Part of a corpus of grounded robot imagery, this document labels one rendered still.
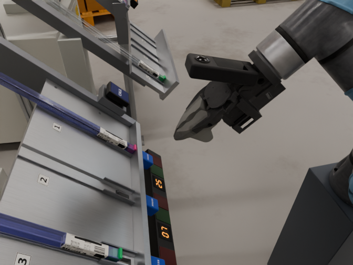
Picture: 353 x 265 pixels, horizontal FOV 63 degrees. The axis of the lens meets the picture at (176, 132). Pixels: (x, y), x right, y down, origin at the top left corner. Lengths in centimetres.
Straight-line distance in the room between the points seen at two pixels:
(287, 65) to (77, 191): 36
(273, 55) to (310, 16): 7
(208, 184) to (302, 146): 61
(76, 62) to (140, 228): 54
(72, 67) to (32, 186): 51
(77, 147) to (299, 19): 39
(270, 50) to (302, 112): 157
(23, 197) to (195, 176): 116
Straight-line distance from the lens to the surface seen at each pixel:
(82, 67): 87
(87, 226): 43
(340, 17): 50
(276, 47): 49
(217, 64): 47
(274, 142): 175
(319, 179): 83
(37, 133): 47
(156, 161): 64
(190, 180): 147
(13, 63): 59
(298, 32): 49
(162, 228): 54
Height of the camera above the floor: 112
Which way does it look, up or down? 41 degrees down
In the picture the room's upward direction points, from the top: straight up
